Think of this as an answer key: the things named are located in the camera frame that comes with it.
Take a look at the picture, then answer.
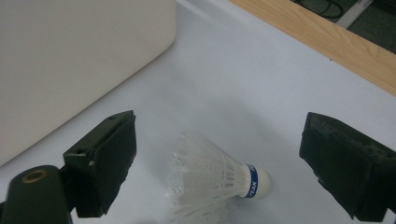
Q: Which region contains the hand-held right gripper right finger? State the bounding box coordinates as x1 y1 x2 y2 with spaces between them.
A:
298 111 396 223

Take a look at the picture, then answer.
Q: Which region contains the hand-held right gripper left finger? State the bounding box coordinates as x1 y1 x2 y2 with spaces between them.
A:
63 109 138 218

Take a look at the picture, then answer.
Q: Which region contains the white feather shuttlecock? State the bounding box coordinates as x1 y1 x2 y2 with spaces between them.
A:
163 130 273 224

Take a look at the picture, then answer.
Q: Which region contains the white plastic storage bin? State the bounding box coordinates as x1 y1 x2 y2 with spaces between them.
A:
0 0 178 168

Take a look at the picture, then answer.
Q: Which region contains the white metal stand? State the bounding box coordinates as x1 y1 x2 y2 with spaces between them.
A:
335 0 375 30

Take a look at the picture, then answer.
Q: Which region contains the black looped floor cable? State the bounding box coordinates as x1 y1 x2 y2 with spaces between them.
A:
291 0 344 20

